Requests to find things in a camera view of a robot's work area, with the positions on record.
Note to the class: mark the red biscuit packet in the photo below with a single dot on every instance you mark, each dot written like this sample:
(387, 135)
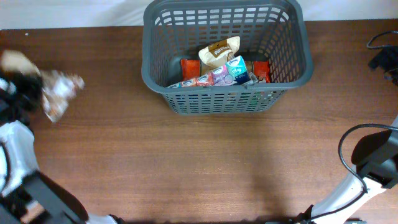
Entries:
(196, 68)

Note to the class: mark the beige snack wrapper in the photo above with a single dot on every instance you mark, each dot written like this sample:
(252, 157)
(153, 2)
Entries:
(58, 87)

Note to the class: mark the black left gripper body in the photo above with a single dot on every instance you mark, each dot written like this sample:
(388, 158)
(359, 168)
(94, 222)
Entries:
(23, 90)

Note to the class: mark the grey plastic basket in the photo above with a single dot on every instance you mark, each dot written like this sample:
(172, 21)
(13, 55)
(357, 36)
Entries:
(271, 31)

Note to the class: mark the Kleenex tissue multipack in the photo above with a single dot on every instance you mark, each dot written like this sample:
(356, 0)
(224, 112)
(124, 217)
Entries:
(233, 72)

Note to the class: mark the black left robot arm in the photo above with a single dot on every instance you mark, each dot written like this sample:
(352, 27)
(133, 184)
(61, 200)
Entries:
(22, 183)

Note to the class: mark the beige snack bag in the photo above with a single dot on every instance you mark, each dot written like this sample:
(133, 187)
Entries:
(217, 54)

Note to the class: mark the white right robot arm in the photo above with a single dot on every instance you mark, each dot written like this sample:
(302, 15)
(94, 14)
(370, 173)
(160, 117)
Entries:
(374, 170)

